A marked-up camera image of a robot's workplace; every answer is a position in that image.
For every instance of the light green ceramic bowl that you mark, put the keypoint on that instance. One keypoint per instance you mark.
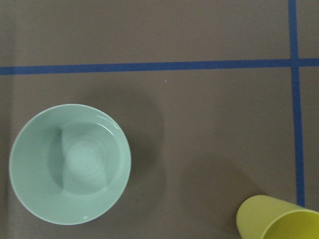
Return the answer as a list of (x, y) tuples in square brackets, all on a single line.
[(70, 164)]

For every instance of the yellow plastic cup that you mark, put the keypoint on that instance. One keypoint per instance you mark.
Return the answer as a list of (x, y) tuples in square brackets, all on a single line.
[(264, 217)]

